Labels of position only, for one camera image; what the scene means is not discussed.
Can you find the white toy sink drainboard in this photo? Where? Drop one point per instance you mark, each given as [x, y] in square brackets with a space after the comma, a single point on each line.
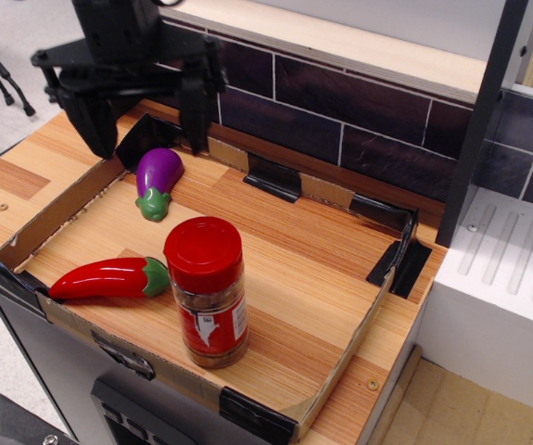
[478, 318]

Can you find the purple toy eggplant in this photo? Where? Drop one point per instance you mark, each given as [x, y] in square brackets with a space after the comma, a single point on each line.
[157, 173]

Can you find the red-lidded spice bottle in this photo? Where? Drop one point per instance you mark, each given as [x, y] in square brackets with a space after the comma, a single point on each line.
[206, 266]

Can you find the black toy oven panel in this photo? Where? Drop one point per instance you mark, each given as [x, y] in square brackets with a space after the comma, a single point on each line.
[149, 416]

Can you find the red toy chili pepper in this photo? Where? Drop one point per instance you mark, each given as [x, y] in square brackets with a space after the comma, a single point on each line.
[121, 277]

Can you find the dark shelf frame with backsplash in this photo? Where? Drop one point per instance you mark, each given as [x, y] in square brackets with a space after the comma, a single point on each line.
[383, 116]

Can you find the brass screw front right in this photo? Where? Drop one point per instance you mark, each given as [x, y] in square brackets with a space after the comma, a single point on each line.
[372, 385]

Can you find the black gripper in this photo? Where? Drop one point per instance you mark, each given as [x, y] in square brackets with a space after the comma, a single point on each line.
[128, 49]

